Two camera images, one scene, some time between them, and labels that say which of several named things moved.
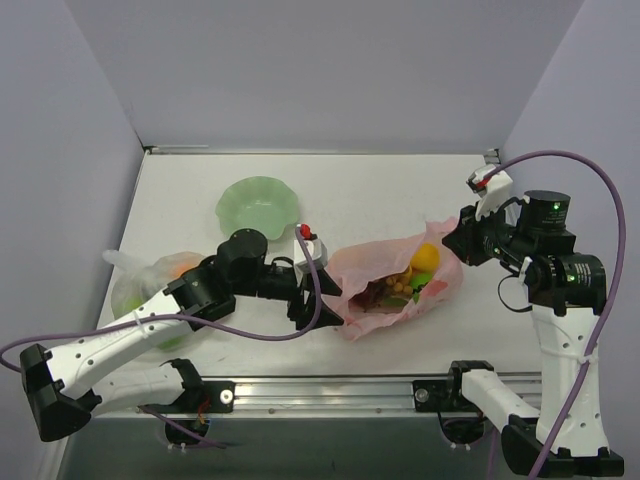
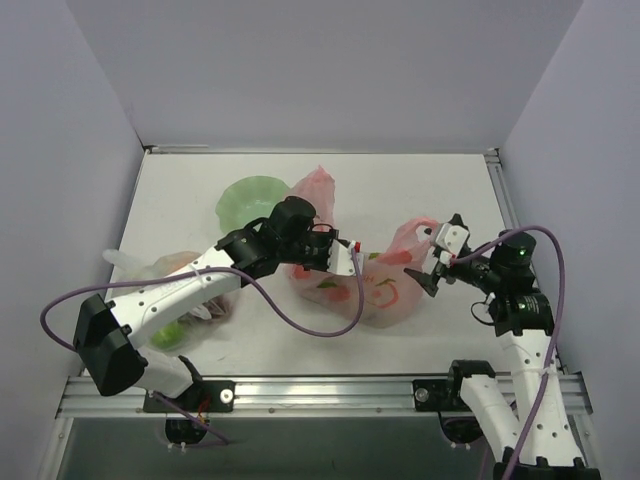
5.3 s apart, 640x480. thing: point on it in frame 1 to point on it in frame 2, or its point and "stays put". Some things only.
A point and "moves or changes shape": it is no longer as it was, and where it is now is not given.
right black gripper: x=464 y=239 to x=441 y=270
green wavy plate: x=256 y=202 stays put
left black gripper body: x=301 y=298 to x=323 y=250
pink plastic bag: x=355 y=266 moves or changes shape
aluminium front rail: x=342 y=397 stays put
